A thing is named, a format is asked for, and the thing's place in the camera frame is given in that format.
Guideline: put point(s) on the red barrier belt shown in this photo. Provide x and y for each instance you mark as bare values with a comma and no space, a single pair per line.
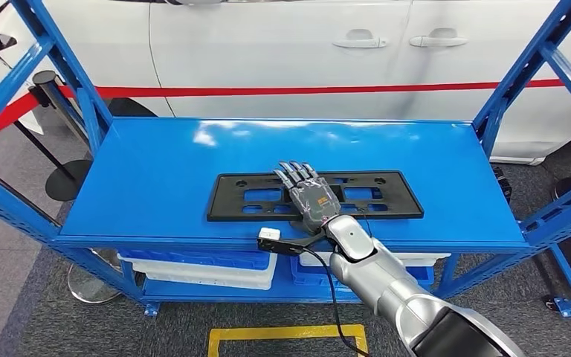
266,91

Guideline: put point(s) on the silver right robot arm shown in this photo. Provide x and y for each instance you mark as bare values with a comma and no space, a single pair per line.
389,290

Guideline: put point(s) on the blue metal shelf rack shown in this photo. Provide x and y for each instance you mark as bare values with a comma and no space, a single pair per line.
167,187

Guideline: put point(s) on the blue plastic bin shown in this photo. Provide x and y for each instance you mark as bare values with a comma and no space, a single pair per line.
192,260
310,278

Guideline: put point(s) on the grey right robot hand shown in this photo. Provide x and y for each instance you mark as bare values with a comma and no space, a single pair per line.
315,202

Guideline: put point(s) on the black plastic plate frame part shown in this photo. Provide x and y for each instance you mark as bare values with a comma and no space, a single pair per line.
394,197

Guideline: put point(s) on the white car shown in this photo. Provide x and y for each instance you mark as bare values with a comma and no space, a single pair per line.
266,59

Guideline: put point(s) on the chrome round stand base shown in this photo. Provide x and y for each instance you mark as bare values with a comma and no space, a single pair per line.
88,290

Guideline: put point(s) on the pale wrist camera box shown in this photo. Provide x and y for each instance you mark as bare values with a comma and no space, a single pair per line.
269,234

